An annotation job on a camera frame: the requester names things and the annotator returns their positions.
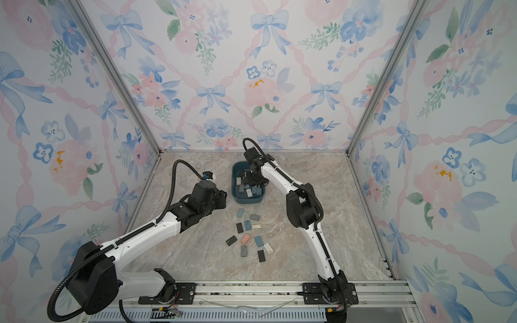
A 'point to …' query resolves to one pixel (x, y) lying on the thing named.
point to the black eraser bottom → (261, 256)
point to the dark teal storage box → (242, 192)
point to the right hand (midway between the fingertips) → (257, 180)
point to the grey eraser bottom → (244, 250)
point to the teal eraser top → (240, 211)
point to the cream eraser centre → (258, 226)
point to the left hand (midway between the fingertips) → (226, 193)
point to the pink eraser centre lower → (245, 238)
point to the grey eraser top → (255, 217)
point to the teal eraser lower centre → (259, 241)
